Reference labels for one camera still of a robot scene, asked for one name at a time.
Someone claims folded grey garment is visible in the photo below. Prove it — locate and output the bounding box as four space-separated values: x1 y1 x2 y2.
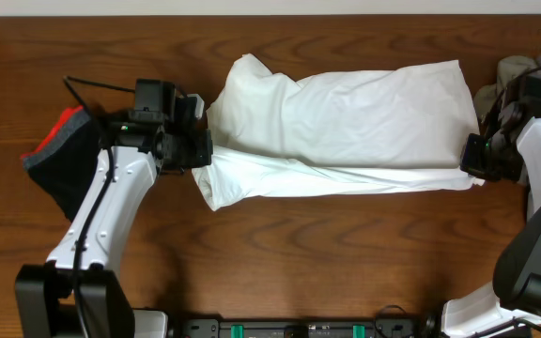
21 107 91 171

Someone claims folded black garment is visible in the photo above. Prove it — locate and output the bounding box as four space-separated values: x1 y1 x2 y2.
26 119 100 222

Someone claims white t-shirt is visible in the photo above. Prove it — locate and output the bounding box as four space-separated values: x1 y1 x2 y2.
193 54 478 209

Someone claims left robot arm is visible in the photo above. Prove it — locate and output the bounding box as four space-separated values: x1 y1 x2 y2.
15 93 212 337

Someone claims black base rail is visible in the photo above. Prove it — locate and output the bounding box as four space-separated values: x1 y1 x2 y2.
169 308 441 338

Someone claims folded red garment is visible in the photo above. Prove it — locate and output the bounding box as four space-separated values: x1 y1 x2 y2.
21 105 83 160

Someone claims olive grey garment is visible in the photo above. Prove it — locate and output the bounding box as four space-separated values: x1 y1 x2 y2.
473 55 537 120

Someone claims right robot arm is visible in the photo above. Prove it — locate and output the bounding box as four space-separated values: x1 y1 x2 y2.
441 100 541 337

